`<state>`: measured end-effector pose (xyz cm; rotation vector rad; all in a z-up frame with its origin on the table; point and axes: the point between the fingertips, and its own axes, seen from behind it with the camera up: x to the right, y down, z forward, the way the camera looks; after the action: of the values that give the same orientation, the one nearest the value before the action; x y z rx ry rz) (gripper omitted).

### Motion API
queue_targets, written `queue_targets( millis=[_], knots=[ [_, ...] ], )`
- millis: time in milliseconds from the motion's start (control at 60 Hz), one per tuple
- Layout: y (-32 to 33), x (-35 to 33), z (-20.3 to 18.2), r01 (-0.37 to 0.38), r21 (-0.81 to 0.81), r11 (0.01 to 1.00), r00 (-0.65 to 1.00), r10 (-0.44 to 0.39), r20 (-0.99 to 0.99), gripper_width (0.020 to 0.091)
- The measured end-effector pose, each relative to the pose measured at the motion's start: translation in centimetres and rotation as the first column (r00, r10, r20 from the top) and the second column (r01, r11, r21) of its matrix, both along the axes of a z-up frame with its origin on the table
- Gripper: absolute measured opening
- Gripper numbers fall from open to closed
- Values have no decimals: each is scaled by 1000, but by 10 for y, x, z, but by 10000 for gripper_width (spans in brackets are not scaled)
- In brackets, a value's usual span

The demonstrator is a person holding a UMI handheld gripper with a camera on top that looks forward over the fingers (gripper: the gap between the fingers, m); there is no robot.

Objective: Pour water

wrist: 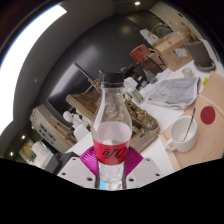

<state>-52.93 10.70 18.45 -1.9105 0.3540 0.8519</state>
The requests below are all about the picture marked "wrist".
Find small glass jar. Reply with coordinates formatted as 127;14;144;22
181;67;195;79

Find red box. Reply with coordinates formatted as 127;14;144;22
129;43;153;64

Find black wall screen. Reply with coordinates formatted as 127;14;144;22
46;63;96;116

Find white ceramic mug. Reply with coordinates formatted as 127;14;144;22
164;115;198;154

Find black side table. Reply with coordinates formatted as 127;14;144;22
124;55;164;84

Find white plaster figure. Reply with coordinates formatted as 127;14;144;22
139;28;158;44

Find brown cardboard box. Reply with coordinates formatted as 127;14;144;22
153;31;194;73

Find white cabinet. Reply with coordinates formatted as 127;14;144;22
29;104;68;154

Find metal spoon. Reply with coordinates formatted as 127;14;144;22
181;107;197;143

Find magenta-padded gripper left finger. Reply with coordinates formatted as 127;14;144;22
56;145;101;190

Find clear red-labelled drink bottle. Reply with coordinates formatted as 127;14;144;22
90;70;134;191

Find grey plant saucer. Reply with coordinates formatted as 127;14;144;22
193;59;217;72

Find folded newspaper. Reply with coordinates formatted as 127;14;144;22
144;77;201;110

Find wooden easel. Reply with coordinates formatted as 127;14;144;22
49;114;79;144
83;69;103;94

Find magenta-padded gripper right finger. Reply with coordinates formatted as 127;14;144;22
121;146;166;190

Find white plaster bust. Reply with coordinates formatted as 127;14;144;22
73;113;86;130
62;109;76;128

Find golden brown relief sculpture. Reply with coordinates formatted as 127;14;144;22
64;78;160;154

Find white chair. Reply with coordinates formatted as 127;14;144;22
73;123;91;143
123;77;141;94

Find flat round red coaster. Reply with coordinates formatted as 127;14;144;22
200;105;217;126

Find white green-labelled spray bottle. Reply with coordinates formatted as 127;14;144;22
128;79;144;104

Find grey glass bottle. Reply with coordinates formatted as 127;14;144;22
144;71;158;84

